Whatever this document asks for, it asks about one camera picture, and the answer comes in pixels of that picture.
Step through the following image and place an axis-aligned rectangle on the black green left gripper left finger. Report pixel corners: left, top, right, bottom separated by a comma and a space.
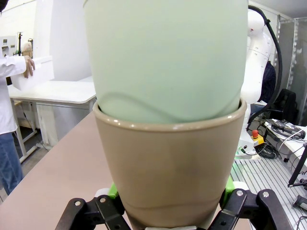
56, 189, 131, 230

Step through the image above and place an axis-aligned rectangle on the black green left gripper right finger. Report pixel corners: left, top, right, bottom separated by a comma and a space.
213, 176, 295, 230

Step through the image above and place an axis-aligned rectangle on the brown plastic cup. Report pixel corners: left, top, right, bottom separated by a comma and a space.
92, 97, 248, 228

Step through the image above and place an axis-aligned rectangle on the white plastic basket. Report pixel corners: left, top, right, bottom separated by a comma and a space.
11, 55, 55, 91

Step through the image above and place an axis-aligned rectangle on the light green plastic cup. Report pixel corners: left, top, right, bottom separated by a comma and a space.
83, 0, 249, 125

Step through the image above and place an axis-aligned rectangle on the person's right forearm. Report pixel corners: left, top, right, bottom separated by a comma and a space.
0, 57, 26, 79

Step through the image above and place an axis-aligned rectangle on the person's right hand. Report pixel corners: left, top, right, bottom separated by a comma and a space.
23, 56, 36, 79

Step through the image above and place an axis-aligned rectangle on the black handheld scanner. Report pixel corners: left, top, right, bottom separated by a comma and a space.
292, 194, 307, 215

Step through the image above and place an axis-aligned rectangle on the black tripod stand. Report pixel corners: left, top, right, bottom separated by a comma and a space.
287, 143, 307, 195

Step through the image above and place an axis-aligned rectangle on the yellow red emergency stop button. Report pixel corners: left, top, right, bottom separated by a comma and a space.
251, 129, 262, 146

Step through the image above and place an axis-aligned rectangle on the white equipment desk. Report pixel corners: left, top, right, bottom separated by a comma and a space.
280, 124, 307, 164

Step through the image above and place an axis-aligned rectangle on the black grey handheld device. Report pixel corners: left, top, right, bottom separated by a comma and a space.
265, 119, 307, 139

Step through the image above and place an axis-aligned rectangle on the white side table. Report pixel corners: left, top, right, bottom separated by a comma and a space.
8, 76, 97, 163

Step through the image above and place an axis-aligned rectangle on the background person in dark blue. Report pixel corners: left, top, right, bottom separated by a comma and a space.
262, 61, 277, 104

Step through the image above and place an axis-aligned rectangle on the person in white shirt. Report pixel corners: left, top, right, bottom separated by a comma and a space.
0, 56, 27, 196

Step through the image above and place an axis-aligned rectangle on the grooved aluminium base plate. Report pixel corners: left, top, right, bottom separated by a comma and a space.
230, 153, 307, 230

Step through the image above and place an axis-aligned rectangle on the black cable bundle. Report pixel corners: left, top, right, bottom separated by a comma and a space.
254, 143, 281, 159

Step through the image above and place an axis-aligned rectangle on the thick black robot hose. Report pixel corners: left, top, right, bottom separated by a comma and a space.
248, 4, 283, 126

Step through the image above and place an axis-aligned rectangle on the metal frame rack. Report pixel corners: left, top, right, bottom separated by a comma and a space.
277, 14, 307, 120

